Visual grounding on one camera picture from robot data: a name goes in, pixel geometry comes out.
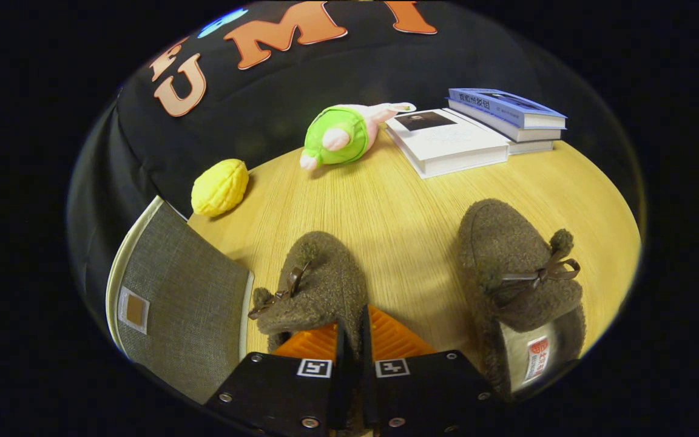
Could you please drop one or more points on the green and pink plush toy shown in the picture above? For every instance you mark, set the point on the green and pink plush toy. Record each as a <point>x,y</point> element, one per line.
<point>340,135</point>

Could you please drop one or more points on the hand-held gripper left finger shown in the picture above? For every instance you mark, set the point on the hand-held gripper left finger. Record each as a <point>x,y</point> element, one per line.
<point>276,394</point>

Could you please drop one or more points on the thin white book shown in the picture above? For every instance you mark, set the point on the thin white book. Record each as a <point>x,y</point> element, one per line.
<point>531,147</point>

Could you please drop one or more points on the grey fabric storage box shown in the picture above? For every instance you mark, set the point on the grey fabric storage box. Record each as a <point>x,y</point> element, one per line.
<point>192,303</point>

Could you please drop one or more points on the brown fuzzy shoe with bow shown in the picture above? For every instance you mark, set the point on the brown fuzzy shoe with bow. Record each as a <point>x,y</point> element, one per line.
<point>331,279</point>
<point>501,243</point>

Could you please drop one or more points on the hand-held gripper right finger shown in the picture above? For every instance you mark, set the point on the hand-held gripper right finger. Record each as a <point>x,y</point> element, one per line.
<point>428,394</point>

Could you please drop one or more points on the yellow plush toy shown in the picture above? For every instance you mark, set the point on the yellow plush toy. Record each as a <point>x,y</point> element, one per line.
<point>221,188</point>

